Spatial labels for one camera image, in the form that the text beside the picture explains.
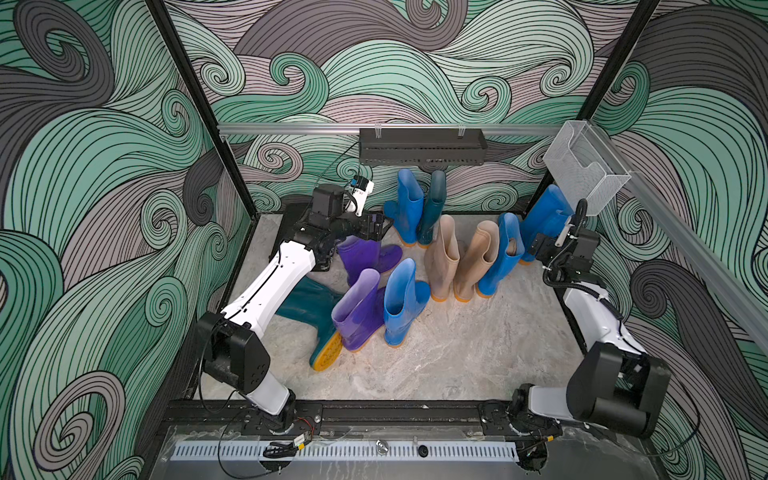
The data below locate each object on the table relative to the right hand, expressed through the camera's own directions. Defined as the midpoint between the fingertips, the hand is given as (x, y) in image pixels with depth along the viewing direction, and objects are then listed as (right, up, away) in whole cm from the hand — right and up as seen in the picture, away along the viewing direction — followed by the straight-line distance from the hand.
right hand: (550, 239), depth 83 cm
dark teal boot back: (-32, +9, +8) cm, 35 cm away
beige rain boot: (-23, -5, -9) cm, 25 cm away
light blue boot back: (-41, +8, +9) cm, 43 cm away
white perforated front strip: (-89, -51, -14) cm, 104 cm away
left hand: (-49, +7, -7) cm, 50 cm away
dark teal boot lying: (-63, -13, -18) cm, 67 cm away
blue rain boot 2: (+2, +7, +4) cm, 8 cm away
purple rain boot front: (-54, -18, -11) cm, 58 cm away
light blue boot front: (-43, -15, -11) cm, 47 cm away
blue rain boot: (-12, -3, -2) cm, 13 cm away
